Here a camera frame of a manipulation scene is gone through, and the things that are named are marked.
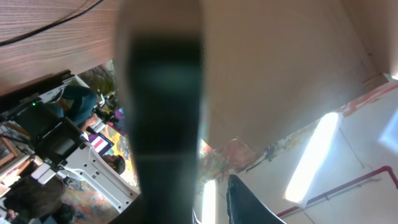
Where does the ceiling light fixture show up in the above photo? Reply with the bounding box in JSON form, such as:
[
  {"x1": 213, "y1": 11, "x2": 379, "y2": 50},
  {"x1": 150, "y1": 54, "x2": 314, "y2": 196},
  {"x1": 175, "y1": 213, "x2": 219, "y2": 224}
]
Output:
[{"x1": 283, "y1": 112, "x2": 343, "y2": 207}]

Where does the person in teal shirt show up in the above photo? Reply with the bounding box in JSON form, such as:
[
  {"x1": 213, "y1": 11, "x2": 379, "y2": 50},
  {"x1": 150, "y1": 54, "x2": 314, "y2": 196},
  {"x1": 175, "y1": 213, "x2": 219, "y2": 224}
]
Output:
[{"x1": 46, "y1": 85, "x2": 97, "y2": 133}]

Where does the red ceiling pipe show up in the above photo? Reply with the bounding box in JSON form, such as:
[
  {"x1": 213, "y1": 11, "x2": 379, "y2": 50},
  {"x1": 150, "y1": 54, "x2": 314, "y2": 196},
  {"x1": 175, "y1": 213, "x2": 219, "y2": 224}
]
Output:
[{"x1": 275, "y1": 165, "x2": 398, "y2": 218}]

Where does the black USB charger cable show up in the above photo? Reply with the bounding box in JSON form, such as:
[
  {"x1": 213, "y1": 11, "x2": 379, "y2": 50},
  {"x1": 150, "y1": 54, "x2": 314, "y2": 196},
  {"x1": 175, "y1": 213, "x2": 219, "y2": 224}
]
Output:
[{"x1": 0, "y1": 0, "x2": 105, "y2": 47}]

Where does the light blue Galaxy smartphone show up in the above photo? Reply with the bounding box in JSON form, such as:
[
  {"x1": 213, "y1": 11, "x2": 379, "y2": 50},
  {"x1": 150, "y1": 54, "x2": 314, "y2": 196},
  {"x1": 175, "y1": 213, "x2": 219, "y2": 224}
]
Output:
[{"x1": 114, "y1": 0, "x2": 208, "y2": 224}]

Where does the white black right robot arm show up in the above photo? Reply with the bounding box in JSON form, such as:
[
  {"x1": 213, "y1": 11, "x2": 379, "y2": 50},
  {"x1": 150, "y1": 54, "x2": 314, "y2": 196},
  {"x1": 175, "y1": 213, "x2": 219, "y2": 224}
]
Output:
[{"x1": 1, "y1": 101, "x2": 139, "y2": 213}]

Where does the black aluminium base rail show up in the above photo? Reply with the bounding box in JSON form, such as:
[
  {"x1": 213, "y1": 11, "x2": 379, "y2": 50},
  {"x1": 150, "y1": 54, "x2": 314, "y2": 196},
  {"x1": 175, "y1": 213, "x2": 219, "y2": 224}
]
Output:
[{"x1": 1, "y1": 70, "x2": 75, "y2": 113}]

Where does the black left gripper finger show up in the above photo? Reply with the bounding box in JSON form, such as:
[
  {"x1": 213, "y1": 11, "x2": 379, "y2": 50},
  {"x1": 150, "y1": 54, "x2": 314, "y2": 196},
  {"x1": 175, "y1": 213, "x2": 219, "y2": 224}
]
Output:
[{"x1": 226, "y1": 174, "x2": 285, "y2": 224}]

